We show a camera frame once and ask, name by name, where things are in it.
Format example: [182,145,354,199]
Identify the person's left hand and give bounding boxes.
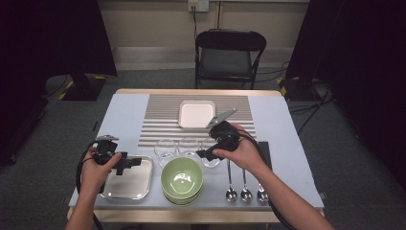
[79,147,123,201]

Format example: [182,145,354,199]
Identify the person's right hand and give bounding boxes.
[212,123,273,177]

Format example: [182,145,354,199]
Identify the black curtain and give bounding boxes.
[0,0,118,97]
[285,0,406,193]

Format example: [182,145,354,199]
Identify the light wooden table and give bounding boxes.
[66,88,326,224]

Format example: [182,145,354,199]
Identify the black folding chair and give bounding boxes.
[194,28,268,90]

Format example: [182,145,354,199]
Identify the black stand base striped tape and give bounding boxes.
[277,76,322,103]
[58,74,108,103]

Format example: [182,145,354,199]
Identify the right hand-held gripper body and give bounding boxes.
[206,107,244,153]

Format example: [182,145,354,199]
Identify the black floor cable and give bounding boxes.
[288,80,336,135]
[42,75,70,99]
[255,60,290,83]

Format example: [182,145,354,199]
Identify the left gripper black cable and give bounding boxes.
[75,140,103,230]

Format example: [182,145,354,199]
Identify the clear drinking glass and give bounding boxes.
[200,137,224,169]
[153,138,177,169]
[177,136,201,160]

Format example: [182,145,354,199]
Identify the black outlet cable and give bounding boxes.
[191,6,199,41]

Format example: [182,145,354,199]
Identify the row of black chopsticks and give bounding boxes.
[258,141,273,171]

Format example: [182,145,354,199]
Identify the light blue table mat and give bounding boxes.
[68,93,326,212]

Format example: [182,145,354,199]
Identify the white wall outlet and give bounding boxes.
[187,0,211,13]

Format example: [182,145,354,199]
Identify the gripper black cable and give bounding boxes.
[75,140,103,230]
[237,132,300,230]

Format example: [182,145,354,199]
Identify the striped woven placemat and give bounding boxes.
[137,93,258,149]

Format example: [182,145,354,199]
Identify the white square plate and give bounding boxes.
[101,154,155,201]
[177,100,216,129]

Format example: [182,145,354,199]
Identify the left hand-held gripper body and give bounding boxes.
[92,133,129,168]

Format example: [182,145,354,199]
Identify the silver metal spoon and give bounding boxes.
[225,158,238,203]
[239,168,253,203]
[257,182,270,203]

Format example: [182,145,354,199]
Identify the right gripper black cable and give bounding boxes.
[237,132,300,230]

